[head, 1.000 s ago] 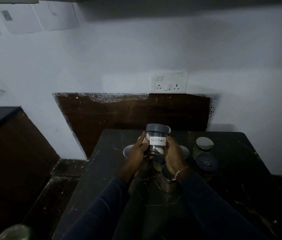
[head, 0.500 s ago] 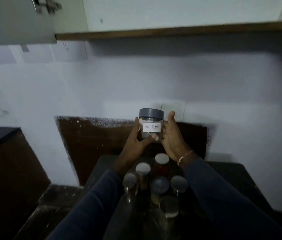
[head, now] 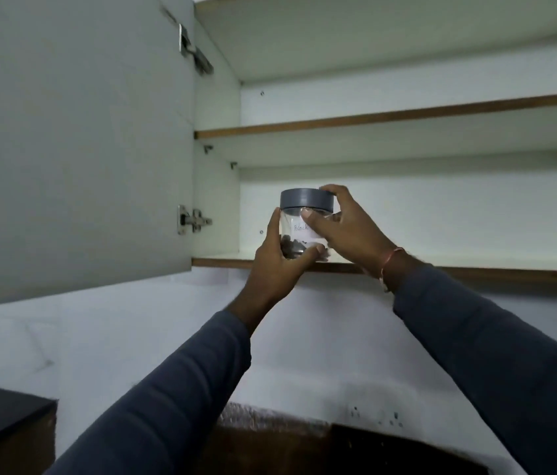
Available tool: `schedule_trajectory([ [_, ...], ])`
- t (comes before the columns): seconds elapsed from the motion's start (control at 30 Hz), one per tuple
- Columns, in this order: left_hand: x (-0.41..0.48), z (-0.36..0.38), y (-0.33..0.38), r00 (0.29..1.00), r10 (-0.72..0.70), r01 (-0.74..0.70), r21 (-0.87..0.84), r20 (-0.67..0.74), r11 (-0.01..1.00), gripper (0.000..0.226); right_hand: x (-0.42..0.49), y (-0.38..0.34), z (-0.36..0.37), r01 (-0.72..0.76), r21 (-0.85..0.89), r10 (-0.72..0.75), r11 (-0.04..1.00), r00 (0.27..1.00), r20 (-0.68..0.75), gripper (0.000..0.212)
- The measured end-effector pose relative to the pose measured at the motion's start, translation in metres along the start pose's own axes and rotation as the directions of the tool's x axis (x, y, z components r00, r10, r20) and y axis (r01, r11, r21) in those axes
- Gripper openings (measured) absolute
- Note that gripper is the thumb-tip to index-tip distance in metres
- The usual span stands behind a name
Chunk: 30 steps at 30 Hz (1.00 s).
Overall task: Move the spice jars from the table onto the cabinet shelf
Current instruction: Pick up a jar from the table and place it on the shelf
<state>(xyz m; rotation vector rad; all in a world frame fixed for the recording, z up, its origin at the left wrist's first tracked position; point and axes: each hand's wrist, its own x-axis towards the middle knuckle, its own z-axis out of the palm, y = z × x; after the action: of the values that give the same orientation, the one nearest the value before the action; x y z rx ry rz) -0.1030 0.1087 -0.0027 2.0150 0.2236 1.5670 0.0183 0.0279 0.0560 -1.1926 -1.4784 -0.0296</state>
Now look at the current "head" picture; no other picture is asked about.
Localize metal cabinet hinge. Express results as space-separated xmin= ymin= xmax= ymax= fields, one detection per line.
xmin=177 ymin=205 xmax=214 ymax=237
xmin=177 ymin=23 xmax=215 ymax=76

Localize wooden cabinet door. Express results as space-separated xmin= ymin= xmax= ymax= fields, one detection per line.
xmin=0 ymin=0 xmax=196 ymax=312

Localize white cabinet shelves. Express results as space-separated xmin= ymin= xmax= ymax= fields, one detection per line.
xmin=0 ymin=0 xmax=557 ymax=312

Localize black pepper jar grey lid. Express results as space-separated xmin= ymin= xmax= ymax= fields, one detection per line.
xmin=278 ymin=187 xmax=335 ymax=263

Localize person's left hand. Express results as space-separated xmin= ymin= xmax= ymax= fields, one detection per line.
xmin=238 ymin=207 xmax=327 ymax=325

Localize person's left forearm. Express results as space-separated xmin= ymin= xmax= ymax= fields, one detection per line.
xmin=46 ymin=296 xmax=259 ymax=475

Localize dark brown wooden wall panel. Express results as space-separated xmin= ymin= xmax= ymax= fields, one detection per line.
xmin=194 ymin=402 xmax=489 ymax=475

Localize red thread bracelet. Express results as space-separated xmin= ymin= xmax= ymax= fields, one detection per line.
xmin=379 ymin=247 xmax=406 ymax=292

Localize person's right hand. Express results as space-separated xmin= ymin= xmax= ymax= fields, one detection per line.
xmin=300 ymin=184 xmax=406 ymax=280

